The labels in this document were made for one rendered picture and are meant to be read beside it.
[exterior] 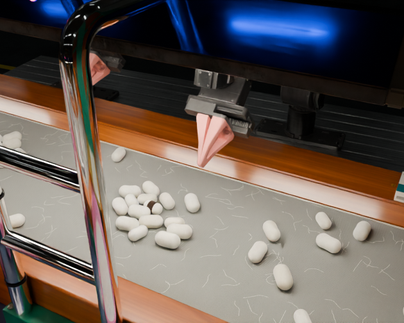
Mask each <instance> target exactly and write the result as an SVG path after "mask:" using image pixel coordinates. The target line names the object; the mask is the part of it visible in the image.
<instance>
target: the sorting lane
mask: <svg viewBox="0 0 404 323"><path fill-rule="evenodd" d="M14 131H18V132H19V133H21V135H22V138H21V146H20V147H19V148H21V149H22V150H23V151H25V152H26V153H27V154H28V155H31V156H34V157H37V158H40V159H43V160H46V161H49V162H52V163H55V164H59V165H62V166H64V167H68V168H70V169H74V170H76V165H75V161H74V153H73V149H72V142H71V134H70V131H66V130H63V129H59V128H55V127H52V126H48V125H45V124H42V123H39V122H35V121H32V120H28V119H24V118H21V117H18V116H14V115H10V114H8V113H4V112H0V135H1V136H2V137H3V136H4V135H7V134H9V133H12V132H14ZM100 146H101V156H102V161H103V170H104V176H105V185H106V195H107V201H108V210H109V216H110V225H111V231H112V240H113V246H114V256H115V265H116V271H117V276H120V277H122V278H124V279H127V280H129V281H132V282H134V283H136V284H138V285H141V286H144V287H146V288H148V289H150V290H153V291H156V292H158V293H160V294H163V295H165V296H168V297H170V298H172V299H175V300H177V301H180V302H182V303H184V304H187V305H189V306H191V307H193V308H196V309H199V310H201V311H203V312H205V313H208V314H211V315H213V316H215V317H218V318H220V319H223V320H225V321H227V322H230V323H295V320H294V312H295V311H296V310H298V309H303V310H305V311H306V312H307V313H308V316H309V317H310V320H311V322H312V323H404V314H403V308H404V228H401V227H399V226H395V225H392V224H388V223H385V222H381V221H379V220H375V219H370V218H367V217H363V216H361V215H357V214H354V213H350V212H347V211H343V210H339V209H337V208H332V207H329V206H325V205H323V204H319V203H315V202H312V201H308V200H305V199H301V198H299V197H294V196H292V195H288V194H284V193H281V192H277V191H274V190H270V189H268V188H264V187H261V186H256V185H252V184H250V183H246V182H243V181H239V180H236V179H232V178H228V177H226V176H222V175H218V174H214V173H212V172H208V171H205V170H201V169H197V168H194V167H190V166H188V165H184V164H181V163H177V162H174V161H170V160H166V159H163V158H159V157H157V156H153V155H150V154H146V153H142V152H139V151H135V150H132V149H128V148H125V147H122V148H123V149H124V150H125V151H126V154H125V156H124V157H123V159H122V160H121V161H119V162H115V161H113V160H112V153H113V152H114V151H115V150H116V149H117V148H119V147H121V146H119V145H115V144H111V143H108V142H104V141H101V140H100ZM145 181H151V182H152V183H154V184H155V185H156V186H157V187H158V188H159V191H160V193H159V195H158V196H157V201H156V202H157V203H159V204H161V206H162V212H161V214H159V216H161V217H162V218H163V224H162V226H161V227H160V228H148V232H147V235H146V236H144V237H142V238H140V239H139V240H137V241H131V240H130V239H129V238H128V233H129V231H126V230H121V229H119V228H118V227H117V226H116V224H115V222H116V220H117V218H118V217H120V216H121V215H118V214H117V213H116V212H115V210H114V208H113V206H112V202H113V200H114V199H115V198H117V197H121V196H120V194H119V189H120V187H122V186H123V185H128V186H133V185H136V186H138V187H139V188H140V191H141V193H140V194H145V192H144V191H143V189H142V185H143V183H144V182H145ZM0 182H1V187H2V188H3V190H4V192H3V193H4V198H5V201H6V206H7V208H8V213H9V216H11V215H15V214H18V213H20V214H22V215H24V216H25V219H26V220H25V223H24V224H23V225H22V226H19V227H16V228H13V230H14V231H16V232H18V233H21V234H23V235H26V236H28V237H30V238H33V239H35V240H38V241H39V242H42V243H45V244H47V245H50V246H52V247H54V248H57V249H59V250H61V251H64V252H66V253H69V254H71V255H73V256H76V257H78V258H81V259H82V260H85V261H88V262H90V263H91V259H90V251H89V247H88V239H87V232H86V227H85V220H84V216H83V208H82V203H81V196H80V194H78V193H76V192H72V191H70V190H67V189H64V188H61V187H59V186H56V185H52V184H50V183H47V182H45V181H41V180H39V179H35V178H33V177H30V176H27V175H24V174H21V173H19V172H15V171H13V170H10V169H7V168H0ZM164 192H166V193H168V194H170V196H171V197H172V198H173V200H174V202H175V205H174V208H172V209H171V210H167V209H165V208H164V207H163V205H162V203H161V202H160V200H159V197H160V195H161V194H162V193H164ZM189 193H192V194H195V195H196V196H197V198H198V201H199V204H200V207H199V210H198V211H197V212H194V213H192V212H190V211H188V209H187V207H186V205H185V201H184V198H185V196H186V195H187V194H189ZM121 198H123V199H124V201H125V197H121ZM125 202H126V201H125ZM127 206H128V205H127ZM128 208H129V207H128ZM319 212H324V213H326V214H327V216H328V218H329V219H330V220H331V223H332V225H331V227H330V228H329V229H322V228H321V227H320V225H319V224H318V223H317V221H316V215H317V214H318V213H319ZM169 217H181V218H183V219H184V221H185V224H186V225H188V226H190V227H191V228H192V235H191V237H190V238H188V239H180V245H179V246H178V247H177V248H175V249H170V248H167V247H163V246H161V245H158V244H157V243H156V242H155V235H156V234H157V233H158V232H159V231H167V228H166V226H165V220H166V219H167V218H169ZM268 220H271V221H273V222H275V223H276V225H277V227H278V229H279V231H280V238H279V240H277V241H275V242H272V241H269V240H268V239H267V237H266V235H265V233H264V230H263V224H264V222H266V221H268ZM361 221H366V222H368V223H369V224H370V225H371V231H370V233H369V235H368V237H367V238H366V239H365V240H364V241H358V240H356V239H355V238H354V236H353V231H354V229H355V228H356V226H357V224H358V223H359V222H361ZM321 233H326V234H327V235H329V236H331V237H333V238H335V239H337V240H339V242H340V243H341V249H340V251H339V252H337V253H331V252H329V251H327V250H326V249H323V248H322V247H319V246H318V245H317V243H316V238H317V236H318V235H319V234H321ZM257 241H263V242H264V243H265V244H266V245H267V252H266V254H265V255H264V257H263V258H262V260H261V261H260V262H258V263H253V262H251V261H250V260H249V258H248V252H249V250H250V249H251V248H252V246H253V245H254V243H255V242H257ZM278 264H284V265H286V266H288V268H289V270H290V273H291V275H292V278H293V286H292V287H291V288H290V289H288V290H282V289H280V288H279V287H278V285H277V284H276V281H275V278H274V274H273V270H274V268H275V266H277V265H278Z"/></svg>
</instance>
